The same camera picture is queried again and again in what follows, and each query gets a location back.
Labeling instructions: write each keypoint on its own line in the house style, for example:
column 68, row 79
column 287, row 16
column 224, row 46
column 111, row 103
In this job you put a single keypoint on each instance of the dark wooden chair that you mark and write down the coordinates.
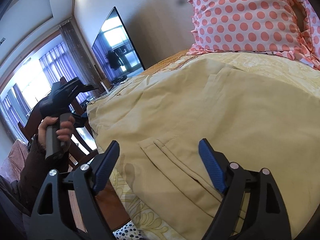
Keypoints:
column 79, row 150

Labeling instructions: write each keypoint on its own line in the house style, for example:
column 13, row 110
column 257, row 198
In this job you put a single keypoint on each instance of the beige khaki pants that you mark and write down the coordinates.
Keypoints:
column 212, row 134

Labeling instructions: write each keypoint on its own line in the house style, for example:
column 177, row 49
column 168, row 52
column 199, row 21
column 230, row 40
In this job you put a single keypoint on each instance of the yellow patterned bedspread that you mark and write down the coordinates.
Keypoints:
column 275, row 64

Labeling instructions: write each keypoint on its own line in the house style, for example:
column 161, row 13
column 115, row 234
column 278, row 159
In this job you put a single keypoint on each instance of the person's left hand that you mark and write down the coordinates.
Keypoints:
column 64, row 134

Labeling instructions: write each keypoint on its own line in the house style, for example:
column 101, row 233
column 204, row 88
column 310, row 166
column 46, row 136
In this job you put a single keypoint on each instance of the black flat screen television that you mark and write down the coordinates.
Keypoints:
column 115, row 51

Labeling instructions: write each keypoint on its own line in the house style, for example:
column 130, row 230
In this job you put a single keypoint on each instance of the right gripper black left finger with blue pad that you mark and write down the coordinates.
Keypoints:
column 52, row 216

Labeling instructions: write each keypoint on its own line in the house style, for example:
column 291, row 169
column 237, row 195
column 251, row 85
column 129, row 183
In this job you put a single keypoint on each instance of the black white dotted cloth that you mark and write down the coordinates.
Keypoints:
column 128, row 232

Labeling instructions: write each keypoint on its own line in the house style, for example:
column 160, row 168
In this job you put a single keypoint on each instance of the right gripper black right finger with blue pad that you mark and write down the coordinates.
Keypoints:
column 252, row 206

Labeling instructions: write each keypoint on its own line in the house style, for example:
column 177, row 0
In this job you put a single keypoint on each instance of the dark brown sleeve forearm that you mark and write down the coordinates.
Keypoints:
column 23, row 193

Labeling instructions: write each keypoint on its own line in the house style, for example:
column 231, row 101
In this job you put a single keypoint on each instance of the pink polka dot pillow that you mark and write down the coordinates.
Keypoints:
column 308, row 25
column 262, row 26

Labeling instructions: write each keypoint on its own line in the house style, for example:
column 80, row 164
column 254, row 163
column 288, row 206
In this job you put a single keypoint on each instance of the purple window curtains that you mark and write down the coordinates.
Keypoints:
column 67, row 59

